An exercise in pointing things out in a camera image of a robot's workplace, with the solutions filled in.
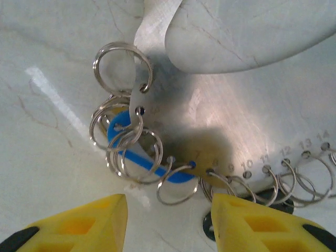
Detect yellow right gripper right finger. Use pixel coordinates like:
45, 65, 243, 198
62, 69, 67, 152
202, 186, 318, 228
211, 193, 336, 252

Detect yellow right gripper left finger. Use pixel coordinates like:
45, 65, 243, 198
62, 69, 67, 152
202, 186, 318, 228
0, 193, 129, 252

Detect silver split key ring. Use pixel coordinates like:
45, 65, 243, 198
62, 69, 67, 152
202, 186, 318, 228
156, 156, 200, 206
256, 164, 279, 207
89, 96, 132, 153
278, 159, 297, 203
93, 41, 154, 97
293, 151, 334, 208
106, 128, 164, 184
201, 169, 257, 208

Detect blue plastic key tag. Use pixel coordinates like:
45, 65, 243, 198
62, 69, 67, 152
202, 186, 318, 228
107, 110, 196, 184

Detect silver chain keyring bundle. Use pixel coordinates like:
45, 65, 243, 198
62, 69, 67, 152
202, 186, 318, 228
130, 0, 336, 197

